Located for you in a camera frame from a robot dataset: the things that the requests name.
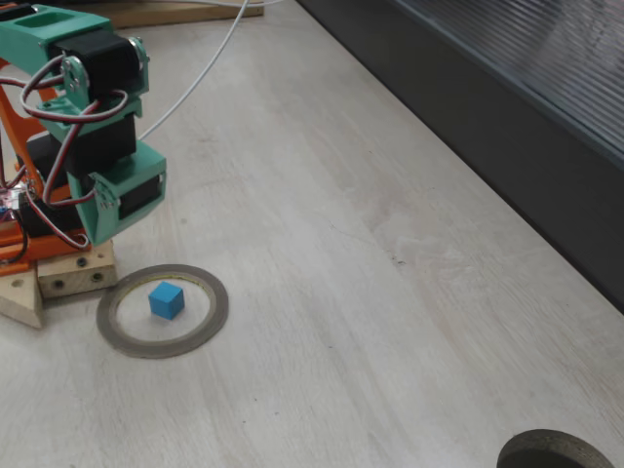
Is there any small blue cube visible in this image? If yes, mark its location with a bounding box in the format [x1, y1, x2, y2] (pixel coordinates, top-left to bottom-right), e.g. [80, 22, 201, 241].
[147, 281, 185, 322]

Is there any wooden base block with screws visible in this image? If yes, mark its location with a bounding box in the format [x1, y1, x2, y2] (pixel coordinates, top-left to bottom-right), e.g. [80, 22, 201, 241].
[36, 238, 119, 299]

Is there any pale wooden plank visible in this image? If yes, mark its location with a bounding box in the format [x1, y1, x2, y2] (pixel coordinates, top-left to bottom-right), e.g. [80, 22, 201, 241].
[0, 270, 45, 330]

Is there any long wooden board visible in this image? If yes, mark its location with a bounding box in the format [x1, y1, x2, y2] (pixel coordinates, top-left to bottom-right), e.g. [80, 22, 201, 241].
[99, 0, 264, 29]

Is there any orange board mount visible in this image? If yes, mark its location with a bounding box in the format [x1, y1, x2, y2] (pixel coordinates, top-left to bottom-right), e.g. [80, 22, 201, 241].
[0, 228, 29, 274]

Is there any white usb cable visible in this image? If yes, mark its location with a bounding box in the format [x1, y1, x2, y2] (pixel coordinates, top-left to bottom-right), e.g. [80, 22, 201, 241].
[137, 0, 287, 140]

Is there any grey ring of tape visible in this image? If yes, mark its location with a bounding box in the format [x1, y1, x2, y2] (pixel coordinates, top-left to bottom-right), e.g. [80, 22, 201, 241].
[96, 263, 229, 361]

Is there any round desk cable hole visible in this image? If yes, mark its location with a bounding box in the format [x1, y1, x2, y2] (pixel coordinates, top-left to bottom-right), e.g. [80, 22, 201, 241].
[495, 428, 616, 468]

